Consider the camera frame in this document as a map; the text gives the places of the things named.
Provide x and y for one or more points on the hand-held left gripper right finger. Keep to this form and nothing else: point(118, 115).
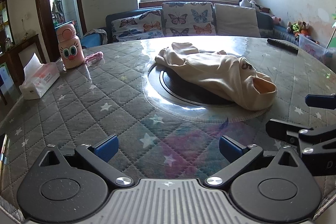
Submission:
point(231, 148)

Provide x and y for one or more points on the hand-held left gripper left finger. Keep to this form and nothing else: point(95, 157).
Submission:
point(106, 147)

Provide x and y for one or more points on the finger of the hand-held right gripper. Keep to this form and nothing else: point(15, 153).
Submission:
point(317, 101)
point(278, 127)

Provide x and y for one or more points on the cream garment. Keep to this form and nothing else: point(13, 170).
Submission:
point(210, 69)

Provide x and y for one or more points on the grey quilted table cover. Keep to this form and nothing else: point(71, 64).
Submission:
point(92, 98)

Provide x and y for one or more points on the clear plastic storage box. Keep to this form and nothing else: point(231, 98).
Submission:
point(313, 48)

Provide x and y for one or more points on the black remote control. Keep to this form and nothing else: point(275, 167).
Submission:
point(282, 45)

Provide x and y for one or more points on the pile of plush toys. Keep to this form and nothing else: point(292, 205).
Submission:
point(299, 28)

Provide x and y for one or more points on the black round turntable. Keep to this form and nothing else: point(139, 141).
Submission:
point(173, 85)

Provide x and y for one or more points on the pink plush toy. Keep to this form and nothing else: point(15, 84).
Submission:
point(276, 20)

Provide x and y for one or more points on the blue sofa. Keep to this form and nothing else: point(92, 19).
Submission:
point(265, 23)

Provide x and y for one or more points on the white tissue box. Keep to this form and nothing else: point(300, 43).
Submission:
point(39, 81)

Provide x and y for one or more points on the pink cartoon water bottle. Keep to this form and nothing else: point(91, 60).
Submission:
point(69, 50)

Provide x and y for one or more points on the grey blanket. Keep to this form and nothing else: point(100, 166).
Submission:
point(98, 33)

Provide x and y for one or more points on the beige cushion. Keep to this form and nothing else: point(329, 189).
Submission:
point(236, 20)

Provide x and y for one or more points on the white plush toy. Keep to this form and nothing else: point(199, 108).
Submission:
point(246, 3)

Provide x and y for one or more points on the butterfly print cushion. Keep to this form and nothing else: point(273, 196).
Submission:
point(136, 27)
point(186, 18)

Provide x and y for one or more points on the dark wooden cabinet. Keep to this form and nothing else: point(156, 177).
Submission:
point(15, 52)

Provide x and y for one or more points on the glass display cabinet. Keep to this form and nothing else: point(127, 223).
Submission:
point(5, 19)

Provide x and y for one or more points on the dark wooden door frame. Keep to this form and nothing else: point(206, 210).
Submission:
point(39, 3)

